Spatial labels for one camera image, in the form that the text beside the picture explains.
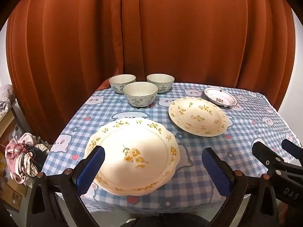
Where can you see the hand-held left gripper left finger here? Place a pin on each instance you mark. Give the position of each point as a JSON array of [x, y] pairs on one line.
[[91, 167]]

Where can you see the cardboard box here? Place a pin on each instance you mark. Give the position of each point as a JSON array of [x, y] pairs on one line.
[[11, 194]]

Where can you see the small red floral plate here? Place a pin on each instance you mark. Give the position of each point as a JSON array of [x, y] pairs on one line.
[[219, 97]]

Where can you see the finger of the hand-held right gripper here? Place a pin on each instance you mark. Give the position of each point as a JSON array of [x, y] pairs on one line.
[[262, 152], [292, 147]]

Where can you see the green leaf print bowl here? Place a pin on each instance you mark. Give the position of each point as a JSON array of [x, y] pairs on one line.
[[161, 81], [122, 81], [139, 97]]

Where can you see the scalloped yellow floral plate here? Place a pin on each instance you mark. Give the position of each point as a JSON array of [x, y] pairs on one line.
[[142, 141]]

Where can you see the wooden shelf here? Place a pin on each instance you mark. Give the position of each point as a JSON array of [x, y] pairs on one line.
[[8, 120]]

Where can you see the round yellow floral plate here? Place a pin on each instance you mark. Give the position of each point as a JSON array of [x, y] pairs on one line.
[[198, 115]]

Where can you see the orange brown curtain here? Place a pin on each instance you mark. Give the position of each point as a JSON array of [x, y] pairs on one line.
[[165, 28]]

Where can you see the pink cloth pile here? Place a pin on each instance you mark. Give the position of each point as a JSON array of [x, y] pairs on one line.
[[16, 153]]

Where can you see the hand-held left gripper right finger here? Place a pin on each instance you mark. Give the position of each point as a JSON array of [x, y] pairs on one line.
[[215, 170]]

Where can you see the grey fluffy blanket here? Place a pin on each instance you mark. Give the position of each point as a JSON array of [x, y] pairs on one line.
[[6, 97]]

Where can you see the blue checked bear tablecloth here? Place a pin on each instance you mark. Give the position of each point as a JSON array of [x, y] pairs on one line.
[[196, 144]]

